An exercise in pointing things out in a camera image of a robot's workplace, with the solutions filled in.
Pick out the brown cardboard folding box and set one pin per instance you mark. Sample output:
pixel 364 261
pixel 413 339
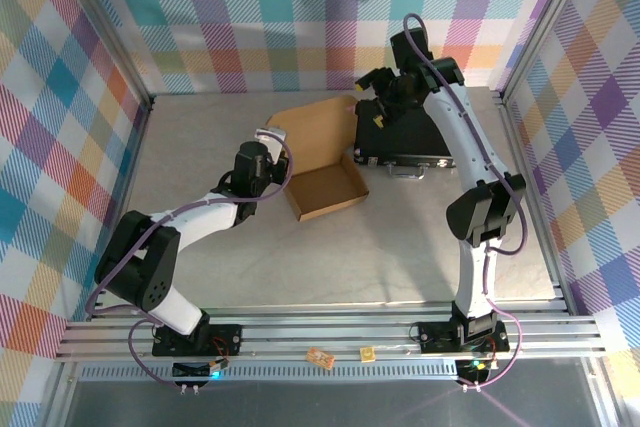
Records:
pixel 325 192

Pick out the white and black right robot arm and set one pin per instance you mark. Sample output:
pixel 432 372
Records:
pixel 460 137

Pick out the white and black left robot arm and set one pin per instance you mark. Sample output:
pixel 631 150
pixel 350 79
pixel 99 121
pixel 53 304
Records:
pixel 200 217

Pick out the black hard case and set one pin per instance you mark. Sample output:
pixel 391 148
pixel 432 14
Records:
pixel 415 137

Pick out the orange paper tag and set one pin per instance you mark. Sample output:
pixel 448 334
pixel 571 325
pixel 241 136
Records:
pixel 320 357

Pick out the perforated metal strip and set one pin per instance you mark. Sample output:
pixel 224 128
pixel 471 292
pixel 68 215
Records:
pixel 300 372

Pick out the yellow paper tag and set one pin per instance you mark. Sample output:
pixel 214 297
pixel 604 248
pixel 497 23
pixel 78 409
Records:
pixel 367 353

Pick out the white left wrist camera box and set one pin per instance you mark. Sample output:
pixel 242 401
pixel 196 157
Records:
pixel 271 137

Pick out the aluminium table side rail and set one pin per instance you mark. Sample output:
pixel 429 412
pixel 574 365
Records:
pixel 515 147
pixel 141 127

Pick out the aluminium mounting rail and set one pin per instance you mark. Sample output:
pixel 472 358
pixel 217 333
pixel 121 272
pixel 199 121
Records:
pixel 300 332

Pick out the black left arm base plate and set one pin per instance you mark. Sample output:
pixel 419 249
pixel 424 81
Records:
pixel 225 339

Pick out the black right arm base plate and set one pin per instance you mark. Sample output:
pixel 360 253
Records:
pixel 435 337

